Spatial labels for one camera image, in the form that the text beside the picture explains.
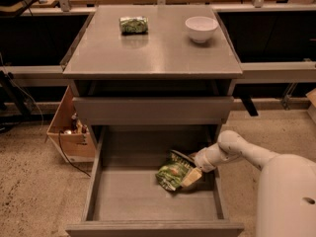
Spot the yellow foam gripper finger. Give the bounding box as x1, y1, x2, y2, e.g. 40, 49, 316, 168
181, 168, 202, 188
180, 153, 196, 163

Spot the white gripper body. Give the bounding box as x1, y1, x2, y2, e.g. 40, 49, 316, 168
195, 143, 230, 173

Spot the green jalapeno chip bag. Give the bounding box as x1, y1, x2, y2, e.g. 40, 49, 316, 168
156, 150, 196, 192

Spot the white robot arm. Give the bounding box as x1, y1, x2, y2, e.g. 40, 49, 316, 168
181, 130, 316, 237

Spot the open grey middle drawer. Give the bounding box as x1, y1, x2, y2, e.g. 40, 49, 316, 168
66, 125, 244, 237

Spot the grey drawer cabinet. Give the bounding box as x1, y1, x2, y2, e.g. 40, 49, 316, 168
63, 5, 242, 143

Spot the closed grey top drawer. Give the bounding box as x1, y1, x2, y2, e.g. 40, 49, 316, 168
72, 97, 233, 125

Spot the small green snack bag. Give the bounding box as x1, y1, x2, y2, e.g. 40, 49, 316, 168
119, 16, 148, 35

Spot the wooden box with clutter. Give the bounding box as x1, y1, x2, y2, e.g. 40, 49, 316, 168
46, 87, 96, 163

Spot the white ceramic bowl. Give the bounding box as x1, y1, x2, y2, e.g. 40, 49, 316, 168
185, 16, 219, 42

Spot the black stand at left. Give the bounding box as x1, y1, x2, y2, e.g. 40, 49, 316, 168
0, 71, 31, 133

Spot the grey metal frame rail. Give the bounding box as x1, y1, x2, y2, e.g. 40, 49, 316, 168
1, 61, 316, 87

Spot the black cable on floor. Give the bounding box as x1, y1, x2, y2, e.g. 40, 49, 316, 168
57, 129, 92, 178

